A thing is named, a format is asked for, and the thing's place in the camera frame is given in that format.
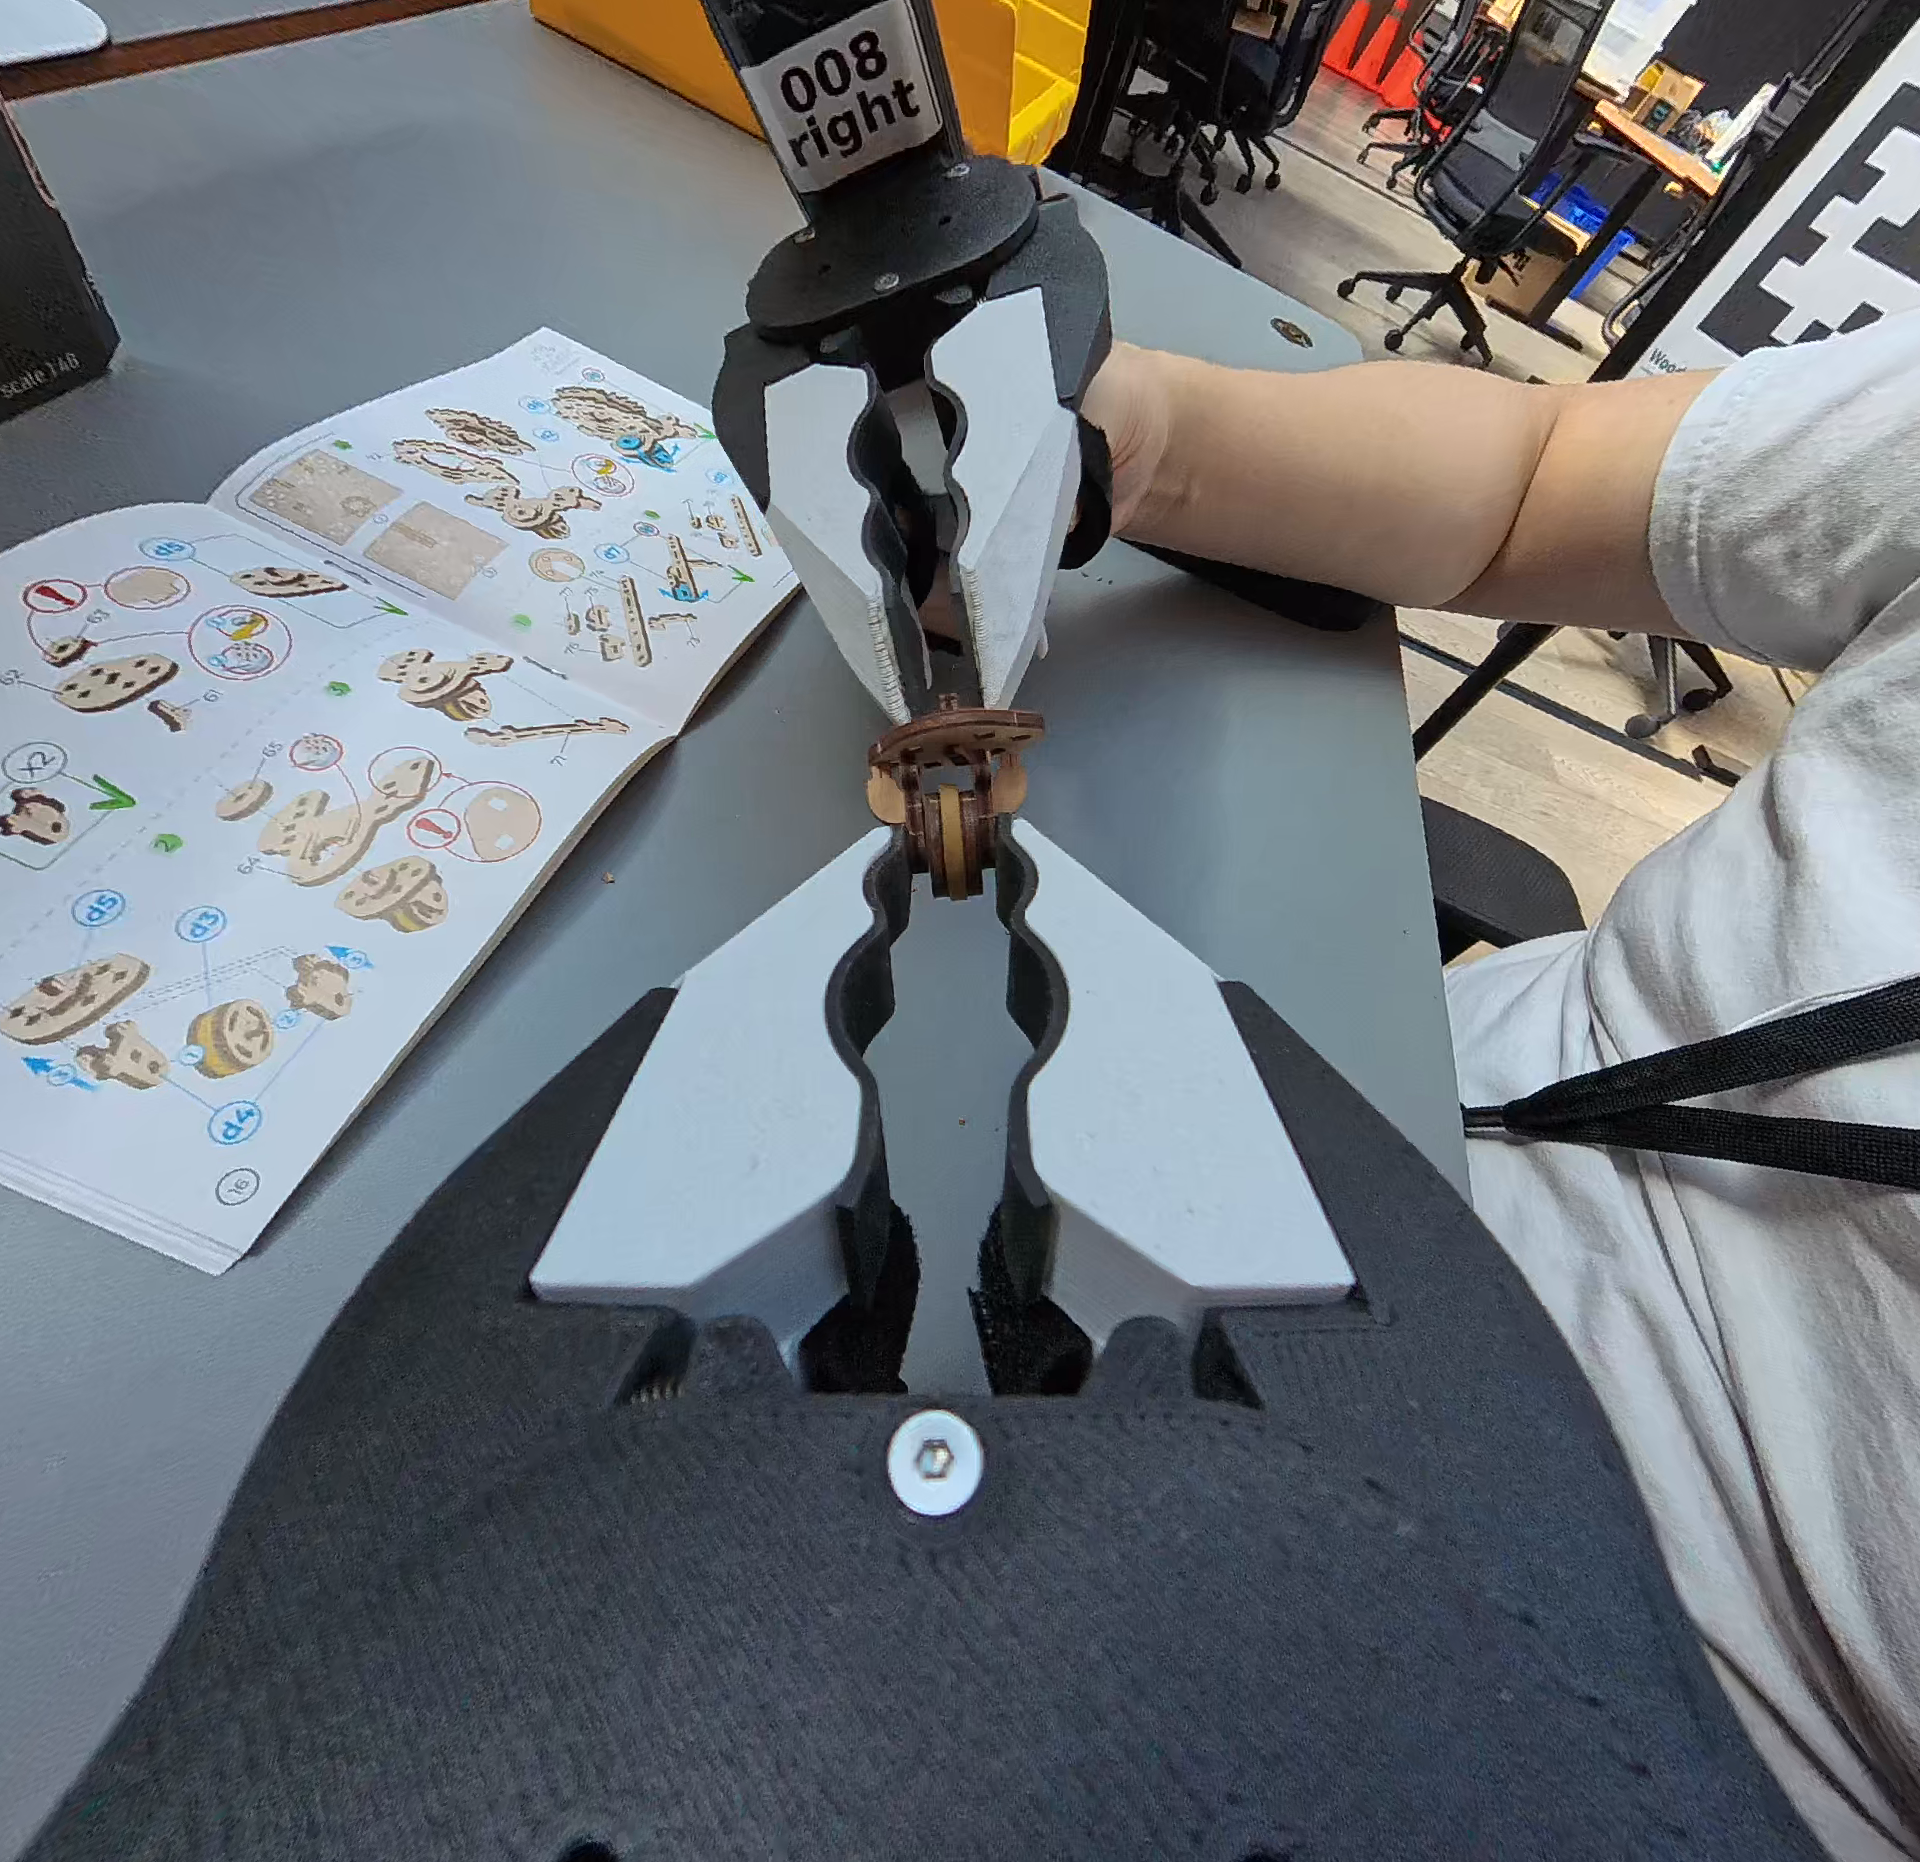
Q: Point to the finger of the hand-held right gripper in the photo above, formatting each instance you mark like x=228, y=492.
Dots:
x=822, y=498
x=1023, y=447

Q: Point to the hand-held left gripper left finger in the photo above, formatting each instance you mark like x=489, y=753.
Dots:
x=720, y=1143

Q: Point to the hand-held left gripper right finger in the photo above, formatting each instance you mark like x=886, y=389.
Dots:
x=1168, y=1143

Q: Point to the small wooden model assembly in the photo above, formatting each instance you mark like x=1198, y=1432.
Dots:
x=944, y=843

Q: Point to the person's right forearm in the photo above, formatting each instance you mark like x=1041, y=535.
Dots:
x=1347, y=464

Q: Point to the grey desk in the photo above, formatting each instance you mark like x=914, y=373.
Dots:
x=1204, y=785

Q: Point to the yellow plastic bin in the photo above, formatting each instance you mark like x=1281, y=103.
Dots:
x=629, y=29

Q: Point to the illustrated instruction booklet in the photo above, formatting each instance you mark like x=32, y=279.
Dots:
x=371, y=689

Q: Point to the orange traffic cone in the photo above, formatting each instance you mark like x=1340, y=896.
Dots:
x=1347, y=19
x=1404, y=47

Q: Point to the black sign stand legs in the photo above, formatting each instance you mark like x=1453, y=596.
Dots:
x=1480, y=678

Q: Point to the black mesh office chair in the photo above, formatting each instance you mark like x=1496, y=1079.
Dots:
x=1501, y=140

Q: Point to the blue storage bin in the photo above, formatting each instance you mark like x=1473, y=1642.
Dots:
x=1602, y=244

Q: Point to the black cardboard box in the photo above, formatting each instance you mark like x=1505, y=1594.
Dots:
x=45, y=270

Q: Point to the black white marker sign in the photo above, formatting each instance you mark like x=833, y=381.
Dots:
x=1832, y=228

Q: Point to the white rounded object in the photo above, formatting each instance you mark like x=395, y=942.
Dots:
x=45, y=19

